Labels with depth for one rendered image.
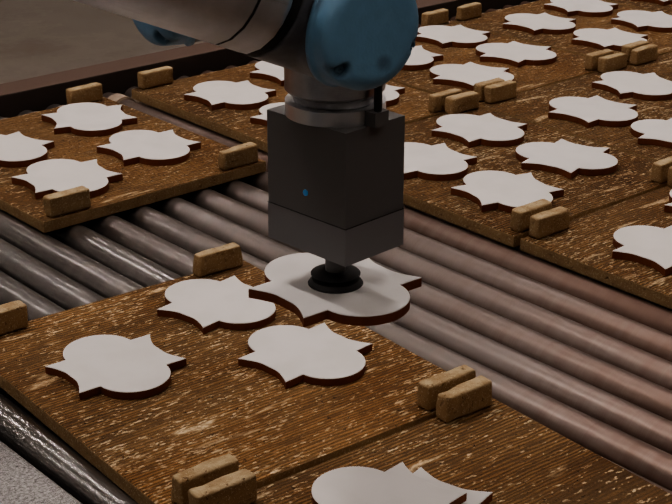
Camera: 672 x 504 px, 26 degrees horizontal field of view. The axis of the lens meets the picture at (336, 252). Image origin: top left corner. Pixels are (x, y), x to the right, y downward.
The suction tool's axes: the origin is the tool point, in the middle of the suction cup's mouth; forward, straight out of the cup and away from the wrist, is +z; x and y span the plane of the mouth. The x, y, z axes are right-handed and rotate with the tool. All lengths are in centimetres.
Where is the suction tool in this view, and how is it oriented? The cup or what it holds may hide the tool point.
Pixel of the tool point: (335, 296)
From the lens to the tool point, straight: 113.8
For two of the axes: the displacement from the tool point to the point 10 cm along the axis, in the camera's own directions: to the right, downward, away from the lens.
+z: 0.0, 9.2, 3.8
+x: -7.1, 2.7, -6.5
